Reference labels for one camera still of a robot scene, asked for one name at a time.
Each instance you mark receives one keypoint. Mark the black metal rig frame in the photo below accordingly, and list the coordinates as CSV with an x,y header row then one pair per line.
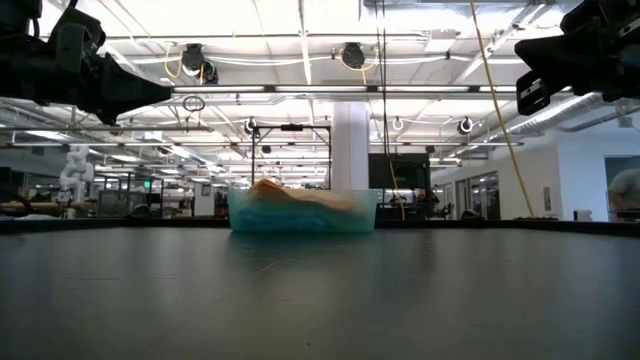
x,y
292,127

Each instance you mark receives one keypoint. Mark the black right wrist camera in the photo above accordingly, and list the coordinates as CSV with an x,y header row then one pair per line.
x,y
532,92

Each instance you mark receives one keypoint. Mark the white robot figure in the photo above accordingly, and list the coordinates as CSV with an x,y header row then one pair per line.
x,y
77,172

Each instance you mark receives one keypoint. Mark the orange microfiber towel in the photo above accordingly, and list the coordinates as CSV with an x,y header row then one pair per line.
x,y
300,195

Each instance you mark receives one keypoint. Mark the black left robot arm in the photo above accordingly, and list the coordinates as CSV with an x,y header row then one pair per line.
x,y
15,15

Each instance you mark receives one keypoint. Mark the teal plastic bin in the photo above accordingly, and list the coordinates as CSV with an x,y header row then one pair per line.
x,y
365,215

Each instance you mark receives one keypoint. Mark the white building pillar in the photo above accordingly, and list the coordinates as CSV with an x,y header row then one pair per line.
x,y
350,150

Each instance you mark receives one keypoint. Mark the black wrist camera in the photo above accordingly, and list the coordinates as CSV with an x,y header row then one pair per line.
x,y
77,37
532,92

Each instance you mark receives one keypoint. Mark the black table frame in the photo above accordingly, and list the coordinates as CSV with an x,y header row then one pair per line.
x,y
125,225

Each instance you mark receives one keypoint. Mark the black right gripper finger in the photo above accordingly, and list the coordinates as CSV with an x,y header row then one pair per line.
x,y
545,57

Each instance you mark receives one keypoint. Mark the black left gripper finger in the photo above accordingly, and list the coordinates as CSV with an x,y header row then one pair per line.
x,y
130,92

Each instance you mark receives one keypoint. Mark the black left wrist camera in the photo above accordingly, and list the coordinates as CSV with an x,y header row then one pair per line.
x,y
77,37

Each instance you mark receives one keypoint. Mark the black monitor screen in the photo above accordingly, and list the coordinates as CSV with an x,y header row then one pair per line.
x,y
400,170

